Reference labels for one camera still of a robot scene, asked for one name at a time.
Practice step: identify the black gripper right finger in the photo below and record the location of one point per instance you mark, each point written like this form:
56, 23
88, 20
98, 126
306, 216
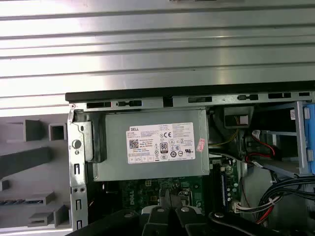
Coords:
189, 221

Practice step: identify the blue drive bay bracket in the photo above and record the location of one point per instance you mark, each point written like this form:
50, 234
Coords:
310, 137

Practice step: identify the black RAM slot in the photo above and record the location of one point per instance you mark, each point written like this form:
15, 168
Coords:
217, 186

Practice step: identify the grey metal drive cage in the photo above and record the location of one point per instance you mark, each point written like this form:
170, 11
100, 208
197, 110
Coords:
299, 127

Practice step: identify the green motherboard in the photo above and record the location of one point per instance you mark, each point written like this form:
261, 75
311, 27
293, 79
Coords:
137, 196

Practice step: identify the black PC case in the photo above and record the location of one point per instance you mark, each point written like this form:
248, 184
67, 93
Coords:
110, 96

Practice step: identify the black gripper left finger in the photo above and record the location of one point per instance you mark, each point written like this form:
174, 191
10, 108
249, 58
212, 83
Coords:
157, 221

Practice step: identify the metal CPU socket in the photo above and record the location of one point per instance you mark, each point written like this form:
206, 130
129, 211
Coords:
187, 196

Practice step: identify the grey parts rack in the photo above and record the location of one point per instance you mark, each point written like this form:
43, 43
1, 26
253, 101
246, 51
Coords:
56, 172

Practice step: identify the grey power supply unit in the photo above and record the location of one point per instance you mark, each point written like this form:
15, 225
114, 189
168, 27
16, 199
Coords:
118, 167

